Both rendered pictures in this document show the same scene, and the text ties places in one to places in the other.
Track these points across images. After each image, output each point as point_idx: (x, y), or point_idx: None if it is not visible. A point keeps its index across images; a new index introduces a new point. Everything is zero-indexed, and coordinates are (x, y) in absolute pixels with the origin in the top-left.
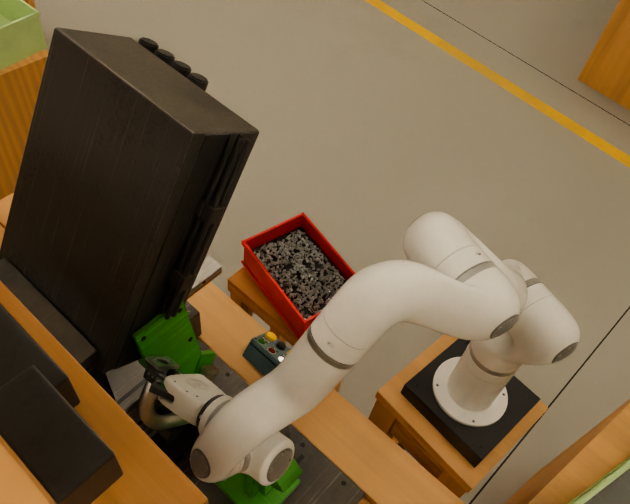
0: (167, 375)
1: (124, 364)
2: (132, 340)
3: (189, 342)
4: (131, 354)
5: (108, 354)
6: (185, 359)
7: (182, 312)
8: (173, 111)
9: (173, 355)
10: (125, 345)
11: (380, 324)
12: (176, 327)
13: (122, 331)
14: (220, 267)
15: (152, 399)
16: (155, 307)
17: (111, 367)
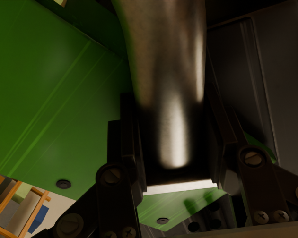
0: (141, 145)
1: (216, 38)
2: (245, 125)
3: (58, 178)
4: (211, 76)
5: None
6: (21, 138)
7: (150, 219)
8: None
9: (93, 142)
10: (265, 112)
11: None
12: (145, 197)
13: None
14: None
15: (176, 43)
16: (227, 203)
17: (269, 26)
